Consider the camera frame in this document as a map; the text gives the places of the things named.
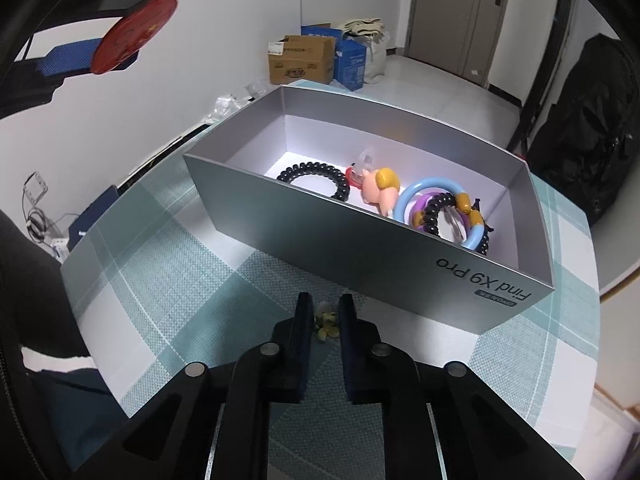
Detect black backpack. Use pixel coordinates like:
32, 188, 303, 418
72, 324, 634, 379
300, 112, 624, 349
527, 34, 640, 226

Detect black spiral hair tie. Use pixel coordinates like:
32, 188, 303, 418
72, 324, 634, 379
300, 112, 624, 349
422, 194, 490, 256
276, 161, 351, 202

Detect white power strip with cables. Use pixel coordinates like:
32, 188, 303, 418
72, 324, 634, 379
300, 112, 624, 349
25, 205, 68, 261

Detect white cloth sack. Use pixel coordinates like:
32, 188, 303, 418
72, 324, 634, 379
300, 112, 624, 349
362, 30, 391, 85

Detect white wall outlet frame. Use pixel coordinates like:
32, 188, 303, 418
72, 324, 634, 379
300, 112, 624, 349
22, 172, 49, 206

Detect red and clear hair clip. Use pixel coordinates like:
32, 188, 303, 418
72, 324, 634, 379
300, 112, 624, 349
346, 147, 377, 186

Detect red round pin badge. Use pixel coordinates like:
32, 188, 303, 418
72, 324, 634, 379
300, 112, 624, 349
91, 0, 179, 77

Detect pink pig toy figure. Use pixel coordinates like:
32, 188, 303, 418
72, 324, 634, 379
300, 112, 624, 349
361, 167, 401, 216

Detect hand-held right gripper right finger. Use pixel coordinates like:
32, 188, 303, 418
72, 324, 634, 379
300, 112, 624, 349
340, 292, 566, 480

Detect blue shoe box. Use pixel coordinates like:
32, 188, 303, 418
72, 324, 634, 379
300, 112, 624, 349
67, 185, 118, 251

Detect person's black top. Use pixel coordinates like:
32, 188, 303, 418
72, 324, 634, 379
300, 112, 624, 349
0, 207, 91, 361

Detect blue bracelet with yellow beads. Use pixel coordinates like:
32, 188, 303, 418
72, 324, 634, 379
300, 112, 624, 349
395, 176, 487, 252

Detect silver cardboard box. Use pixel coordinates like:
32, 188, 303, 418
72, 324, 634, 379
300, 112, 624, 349
182, 85, 557, 335

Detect person's blue jeans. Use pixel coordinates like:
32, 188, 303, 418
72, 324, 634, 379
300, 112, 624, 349
35, 367, 121, 411

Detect small yellow flower hair clip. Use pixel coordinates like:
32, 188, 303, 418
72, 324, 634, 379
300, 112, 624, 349
311, 301, 341, 343

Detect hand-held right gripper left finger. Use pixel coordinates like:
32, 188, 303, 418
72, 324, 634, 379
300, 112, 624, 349
85, 292, 313, 480

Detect blue cardboard box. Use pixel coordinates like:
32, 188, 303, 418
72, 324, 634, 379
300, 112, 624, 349
301, 22, 373, 92

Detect beige folded cloth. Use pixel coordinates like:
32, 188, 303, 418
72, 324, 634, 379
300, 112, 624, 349
344, 18, 386, 38

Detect dark metal stand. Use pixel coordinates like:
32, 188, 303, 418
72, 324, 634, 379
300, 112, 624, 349
507, 0, 576, 158

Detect brown door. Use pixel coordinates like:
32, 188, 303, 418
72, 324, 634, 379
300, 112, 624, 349
415, 0, 536, 93

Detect purple bracelet with black charm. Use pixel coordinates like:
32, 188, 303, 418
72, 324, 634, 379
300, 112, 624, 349
406, 194, 496, 256

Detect brown cardboard box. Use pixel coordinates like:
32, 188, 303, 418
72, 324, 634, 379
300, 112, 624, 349
267, 35, 337, 86

